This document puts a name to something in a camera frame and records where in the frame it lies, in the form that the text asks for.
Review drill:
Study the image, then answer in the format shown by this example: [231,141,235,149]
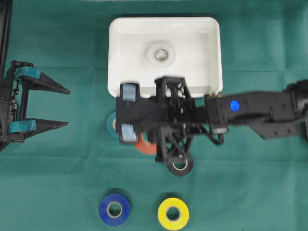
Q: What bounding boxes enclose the black tape roll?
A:
[167,157,194,177]

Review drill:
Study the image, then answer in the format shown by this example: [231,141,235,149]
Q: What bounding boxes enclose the green table cloth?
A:
[0,0,308,231]

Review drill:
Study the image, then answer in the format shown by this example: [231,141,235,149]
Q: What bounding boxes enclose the yellow tape roll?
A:
[157,197,190,231]

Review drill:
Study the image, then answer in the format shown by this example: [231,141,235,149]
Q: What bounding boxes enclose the white plastic tray case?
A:
[107,17,223,98]

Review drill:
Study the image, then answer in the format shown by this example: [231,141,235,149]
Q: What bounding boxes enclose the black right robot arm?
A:
[115,77,308,163]

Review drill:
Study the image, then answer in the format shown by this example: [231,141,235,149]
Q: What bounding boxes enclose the blue tape roll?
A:
[99,193,130,227]

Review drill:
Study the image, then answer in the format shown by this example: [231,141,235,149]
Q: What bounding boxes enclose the white tape roll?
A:
[147,41,176,70]

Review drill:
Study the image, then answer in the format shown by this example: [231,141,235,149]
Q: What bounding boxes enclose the red tape roll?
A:
[134,133,157,155]

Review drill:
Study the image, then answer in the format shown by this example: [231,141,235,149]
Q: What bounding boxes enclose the teal green tape roll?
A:
[106,112,119,139]

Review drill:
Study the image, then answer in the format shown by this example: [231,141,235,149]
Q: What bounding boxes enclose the black frame rail left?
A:
[0,0,13,80]

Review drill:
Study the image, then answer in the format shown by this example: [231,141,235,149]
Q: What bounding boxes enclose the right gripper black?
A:
[115,76,207,164]

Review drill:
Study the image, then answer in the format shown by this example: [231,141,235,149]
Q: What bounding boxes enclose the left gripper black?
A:
[0,60,70,142]

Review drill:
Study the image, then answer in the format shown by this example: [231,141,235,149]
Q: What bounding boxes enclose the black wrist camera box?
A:
[116,82,140,143]

